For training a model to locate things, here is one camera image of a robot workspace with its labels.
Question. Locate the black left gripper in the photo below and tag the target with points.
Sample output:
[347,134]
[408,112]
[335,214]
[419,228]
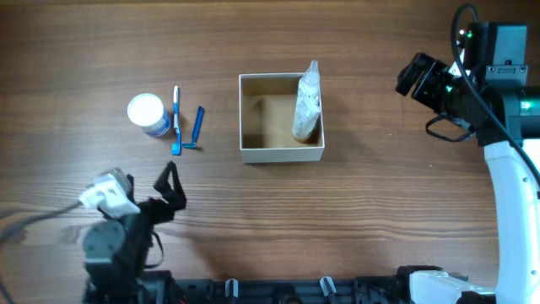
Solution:
[178,198]

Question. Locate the white cream tube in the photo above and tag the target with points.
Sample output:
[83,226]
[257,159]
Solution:
[307,108]

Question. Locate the blue white toothbrush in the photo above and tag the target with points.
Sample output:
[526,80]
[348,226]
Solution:
[176,146]

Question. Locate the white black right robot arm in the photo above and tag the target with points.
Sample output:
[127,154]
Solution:
[494,103]

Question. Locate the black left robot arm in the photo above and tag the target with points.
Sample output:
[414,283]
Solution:
[116,249]

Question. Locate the blue disposable razor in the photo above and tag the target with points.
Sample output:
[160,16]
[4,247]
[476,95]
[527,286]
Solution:
[196,129]

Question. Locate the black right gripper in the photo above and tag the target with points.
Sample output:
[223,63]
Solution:
[409,74]

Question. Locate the dark blue spray bottle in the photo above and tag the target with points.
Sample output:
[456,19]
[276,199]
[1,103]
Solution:
[313,74]

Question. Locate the white open cardboard box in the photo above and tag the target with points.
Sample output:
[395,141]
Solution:
[267,102]

